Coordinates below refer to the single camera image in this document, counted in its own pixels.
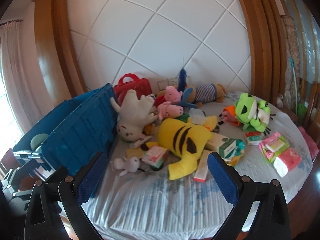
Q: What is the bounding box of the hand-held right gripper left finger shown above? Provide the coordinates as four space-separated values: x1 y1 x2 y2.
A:
24 152 108 240

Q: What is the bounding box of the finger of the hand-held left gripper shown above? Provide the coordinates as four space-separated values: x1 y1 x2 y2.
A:
12 149 42 160

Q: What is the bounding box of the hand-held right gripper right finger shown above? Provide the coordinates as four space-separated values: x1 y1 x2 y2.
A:
207 151 292 240

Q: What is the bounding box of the teal yellow plastic bag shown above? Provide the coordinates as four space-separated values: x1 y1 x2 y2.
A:
226 139 247 167

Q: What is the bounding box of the blue plastic crate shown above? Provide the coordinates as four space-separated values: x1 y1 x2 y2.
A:
12 82 120 198

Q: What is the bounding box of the yellow striped plush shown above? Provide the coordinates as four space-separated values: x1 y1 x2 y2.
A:
126 116 218 181

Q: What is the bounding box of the floral tissue pack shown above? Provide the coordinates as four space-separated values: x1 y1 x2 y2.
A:
142 145 168 168

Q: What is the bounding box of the pink pig plush green dress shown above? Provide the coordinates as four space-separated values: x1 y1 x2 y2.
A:
156 102 185 120

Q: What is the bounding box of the cloth-covered desktop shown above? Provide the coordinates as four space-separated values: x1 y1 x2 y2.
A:
80 90 314 240

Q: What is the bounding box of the round green plush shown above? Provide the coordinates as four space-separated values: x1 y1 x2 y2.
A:
30 133 49 153

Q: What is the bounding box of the dark red wooden chair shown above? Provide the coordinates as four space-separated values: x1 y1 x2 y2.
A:
0 147 22 173

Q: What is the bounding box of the orange white box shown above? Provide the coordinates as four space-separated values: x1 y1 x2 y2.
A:
193 159 213 182

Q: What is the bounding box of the small white bunny plush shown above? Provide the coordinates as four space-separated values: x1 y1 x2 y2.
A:
110 156 142 177

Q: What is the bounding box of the white and green box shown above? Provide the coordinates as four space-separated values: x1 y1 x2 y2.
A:
205 132 229 153

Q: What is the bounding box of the green tissue pack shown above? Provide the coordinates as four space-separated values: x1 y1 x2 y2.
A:
244 131 264 146

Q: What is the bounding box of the white toothpaste tube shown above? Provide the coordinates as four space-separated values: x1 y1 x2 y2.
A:
129 135 153 148

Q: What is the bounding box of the pink green wipes pack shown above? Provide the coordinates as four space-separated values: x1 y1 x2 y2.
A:
259 132 290 162

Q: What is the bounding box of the orange pig plush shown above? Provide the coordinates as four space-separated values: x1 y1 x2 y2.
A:
218 105 242 126

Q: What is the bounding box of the red white tissue pack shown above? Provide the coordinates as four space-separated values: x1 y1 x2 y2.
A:
273 147 302 178

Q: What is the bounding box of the clear plastic packaging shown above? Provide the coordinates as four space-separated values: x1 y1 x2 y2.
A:
189 108 207 125

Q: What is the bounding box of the green frog plush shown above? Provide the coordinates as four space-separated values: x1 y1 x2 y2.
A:
234 92 275 134

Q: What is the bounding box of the white cat plush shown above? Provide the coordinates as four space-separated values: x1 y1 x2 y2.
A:
110 89 157 142

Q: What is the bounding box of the brown dog plush striped shirt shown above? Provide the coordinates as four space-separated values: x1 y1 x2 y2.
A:
184 83 228 105

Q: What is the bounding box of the pale pink curtain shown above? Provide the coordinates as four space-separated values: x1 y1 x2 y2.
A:
0 19 34 135

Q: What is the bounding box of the pink flat item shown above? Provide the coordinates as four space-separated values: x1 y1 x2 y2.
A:
297 126 320 158

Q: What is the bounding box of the red toy suitcase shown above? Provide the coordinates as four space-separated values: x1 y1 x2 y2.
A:
114 73 153 105

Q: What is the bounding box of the pink pig plush red dress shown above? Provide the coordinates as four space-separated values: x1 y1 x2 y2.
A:
156 85 184 105

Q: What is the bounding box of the wall socket panel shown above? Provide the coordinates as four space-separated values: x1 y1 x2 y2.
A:
157 78 179 90

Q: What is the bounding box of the wooden wall trim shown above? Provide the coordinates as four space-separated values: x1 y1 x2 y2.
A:
32 0 88 100
230 0 288 100

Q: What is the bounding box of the blue handled mop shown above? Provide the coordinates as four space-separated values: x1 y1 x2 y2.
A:
289 58 308 117

